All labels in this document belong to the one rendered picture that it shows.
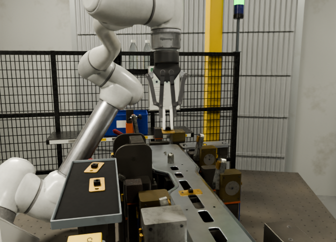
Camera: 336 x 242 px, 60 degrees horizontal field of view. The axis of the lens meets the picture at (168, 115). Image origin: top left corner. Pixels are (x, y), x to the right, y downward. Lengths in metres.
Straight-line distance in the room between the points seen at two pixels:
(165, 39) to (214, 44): 1.32
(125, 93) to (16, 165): 0.54
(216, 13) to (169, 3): 1.34
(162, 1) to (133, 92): 0.60
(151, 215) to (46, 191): 0.71
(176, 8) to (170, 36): 0.08
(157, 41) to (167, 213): 0.47
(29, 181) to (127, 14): 0.84
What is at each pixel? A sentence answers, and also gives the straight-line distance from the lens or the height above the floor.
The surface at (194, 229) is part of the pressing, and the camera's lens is 0.90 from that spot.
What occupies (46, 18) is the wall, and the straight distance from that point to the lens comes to 3.87.
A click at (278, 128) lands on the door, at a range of 3.42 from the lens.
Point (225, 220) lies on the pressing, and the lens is 0.95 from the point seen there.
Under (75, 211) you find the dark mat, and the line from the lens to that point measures 0.68.
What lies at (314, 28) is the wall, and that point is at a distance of 3.50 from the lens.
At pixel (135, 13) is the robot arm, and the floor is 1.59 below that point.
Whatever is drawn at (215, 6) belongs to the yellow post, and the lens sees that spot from 2.19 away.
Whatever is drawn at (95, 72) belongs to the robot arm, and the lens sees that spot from 1.29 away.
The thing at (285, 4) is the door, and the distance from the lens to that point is 3.40.
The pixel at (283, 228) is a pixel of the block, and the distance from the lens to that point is 0.90.
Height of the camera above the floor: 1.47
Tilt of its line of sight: 10 degrees down
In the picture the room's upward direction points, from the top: straight up
